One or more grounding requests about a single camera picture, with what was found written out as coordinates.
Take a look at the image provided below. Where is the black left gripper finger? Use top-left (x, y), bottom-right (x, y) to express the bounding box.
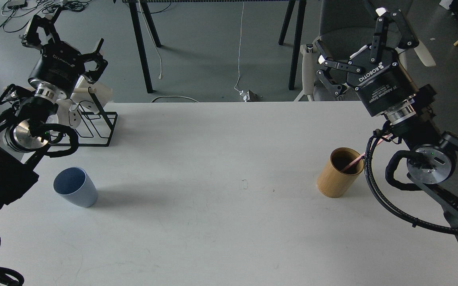
top-left (19, 7), bottom-right (63, 50)
top-left (79, 38), bottom-right (109, 84)

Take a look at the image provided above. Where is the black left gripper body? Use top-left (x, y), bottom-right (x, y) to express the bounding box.
top-left (28, 43), bottom-right (83, 100)

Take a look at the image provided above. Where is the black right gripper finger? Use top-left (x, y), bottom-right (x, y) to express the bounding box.
top-left (316, 39), bottom-right (367, 98)
top-left (369, 7), bottom-right (420, 64)

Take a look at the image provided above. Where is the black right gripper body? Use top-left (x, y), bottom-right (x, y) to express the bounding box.
top-left (346, 45), bottom-right (419, 124)

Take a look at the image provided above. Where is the pink chopstick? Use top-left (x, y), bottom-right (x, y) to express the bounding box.
top-left (341, 134), bottom-right (393, 172)

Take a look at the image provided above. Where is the blue cup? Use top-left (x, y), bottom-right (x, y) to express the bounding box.
top-left (53, 167), bottom-right (98, 208)

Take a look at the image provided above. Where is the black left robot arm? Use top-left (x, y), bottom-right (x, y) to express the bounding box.
top-left (0, 7), bottom-right (108, 209)

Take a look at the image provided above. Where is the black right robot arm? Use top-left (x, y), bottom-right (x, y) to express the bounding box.
top-left (316, 0), bottom-right (458, 236)

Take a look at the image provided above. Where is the cream mug on rack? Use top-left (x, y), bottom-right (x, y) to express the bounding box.
top-left (70, 76), bottom-right (113, 108)

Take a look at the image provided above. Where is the white mug on rack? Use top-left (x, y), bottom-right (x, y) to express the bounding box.
top-left (46, 99), bottom-right (81, 129)

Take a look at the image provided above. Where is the bamboo cylinder holder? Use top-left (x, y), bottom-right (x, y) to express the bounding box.
top-left (316, 148), bottom-right (363, 198)

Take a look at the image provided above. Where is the black table legs background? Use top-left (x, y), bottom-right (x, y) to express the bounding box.
top-left (122, 0), bottom-right (307, 94)

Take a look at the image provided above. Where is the white power plug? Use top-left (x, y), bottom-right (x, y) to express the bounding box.
top-left (239, 89), bottom-right (259, 102)

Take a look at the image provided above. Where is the black wire mug rack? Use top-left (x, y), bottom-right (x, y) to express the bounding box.
top-left (69, 89), bottom-right (118, 147)

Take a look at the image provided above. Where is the white hanging cable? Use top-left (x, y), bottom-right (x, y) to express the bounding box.
top-left (234, 2), bottom-right (245, 96)

